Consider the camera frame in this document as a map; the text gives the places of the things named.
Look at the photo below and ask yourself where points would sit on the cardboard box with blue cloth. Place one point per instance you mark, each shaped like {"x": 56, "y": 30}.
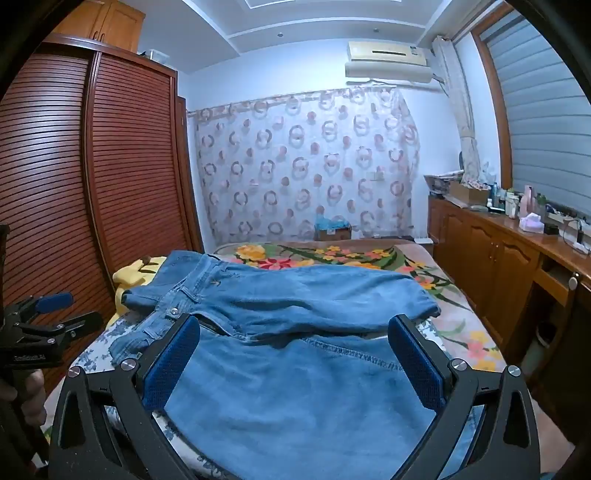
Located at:
{"x": 334, "y": 233}

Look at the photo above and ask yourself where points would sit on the row of toiletry bottles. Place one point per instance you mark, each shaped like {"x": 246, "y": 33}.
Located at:
{"x": 503, "y": 198}

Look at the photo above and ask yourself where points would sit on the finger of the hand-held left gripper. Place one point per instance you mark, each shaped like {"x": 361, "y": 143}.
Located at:
{"x": 55, "y": 301}
{"x": 78, "y": 323}

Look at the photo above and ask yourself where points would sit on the pink bottle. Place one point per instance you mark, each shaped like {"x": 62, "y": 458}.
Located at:
{"x": 527, "y": 198}

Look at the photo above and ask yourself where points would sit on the grey window blind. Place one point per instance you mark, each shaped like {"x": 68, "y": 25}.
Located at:
{"x": 540, "y": 115}

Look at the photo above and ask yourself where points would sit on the wooden window frame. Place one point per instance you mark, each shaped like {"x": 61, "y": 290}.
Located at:
{"x": 496, "y": 92}

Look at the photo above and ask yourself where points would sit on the wooden sideboard cabinet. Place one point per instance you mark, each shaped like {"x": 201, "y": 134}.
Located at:
{"x": 480, "y": 258}

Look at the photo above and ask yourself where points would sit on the circle patterned wall curtain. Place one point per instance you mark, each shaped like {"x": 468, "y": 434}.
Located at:
{"x": 300, "y": 161}

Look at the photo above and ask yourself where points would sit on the blue denim pants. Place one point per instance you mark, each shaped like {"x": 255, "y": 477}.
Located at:
{"x": 295, "y": 295}

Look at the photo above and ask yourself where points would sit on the clear plastic box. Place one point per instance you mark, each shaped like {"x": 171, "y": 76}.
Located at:
{"x": 158, "y": 54}

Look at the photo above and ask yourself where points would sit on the white flat box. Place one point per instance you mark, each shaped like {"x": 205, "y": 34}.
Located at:
{"x": 423, "y": 240}

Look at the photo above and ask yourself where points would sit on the white blue floral bed sheet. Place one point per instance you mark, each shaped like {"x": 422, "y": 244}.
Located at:
{"x": 92, "y": 355}

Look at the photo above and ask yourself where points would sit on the brown louvered wardrobe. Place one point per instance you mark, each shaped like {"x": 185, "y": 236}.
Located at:
{"x": 129, "y": 161}

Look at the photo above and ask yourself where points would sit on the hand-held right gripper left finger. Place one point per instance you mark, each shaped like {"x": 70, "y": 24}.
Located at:
{"x": 171, "y": 364}

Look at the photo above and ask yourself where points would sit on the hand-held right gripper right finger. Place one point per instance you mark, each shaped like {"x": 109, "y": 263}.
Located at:
{"x": 418, "y": 369}

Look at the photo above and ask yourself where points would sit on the person's left hand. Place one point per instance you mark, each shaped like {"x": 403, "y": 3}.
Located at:
{"x": 37, "y": 397}

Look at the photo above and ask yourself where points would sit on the open cardboard box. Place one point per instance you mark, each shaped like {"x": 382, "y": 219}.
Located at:
{"x": 466, "y": 194}

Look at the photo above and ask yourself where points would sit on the beige tied curtain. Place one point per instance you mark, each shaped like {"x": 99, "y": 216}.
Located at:
{"x": 461, "y": 101}

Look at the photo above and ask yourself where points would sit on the wooden overhead cabinet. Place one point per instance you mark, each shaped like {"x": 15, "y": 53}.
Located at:
{"x": 106, "y": 23}

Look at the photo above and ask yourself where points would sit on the yellow plush toy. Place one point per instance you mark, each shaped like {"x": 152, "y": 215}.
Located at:
{"x": 127, "y": 277}

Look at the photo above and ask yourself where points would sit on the colourful floral blanket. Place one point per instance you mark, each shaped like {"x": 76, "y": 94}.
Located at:
{"x": 351, "y": 256}

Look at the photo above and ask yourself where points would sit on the white air conditioner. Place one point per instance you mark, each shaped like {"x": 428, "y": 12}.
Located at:
{"x": 388, "y": 60}

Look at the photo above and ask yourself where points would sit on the pink tissue box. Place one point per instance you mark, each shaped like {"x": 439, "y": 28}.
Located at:
{"x": 531, "y": 224}

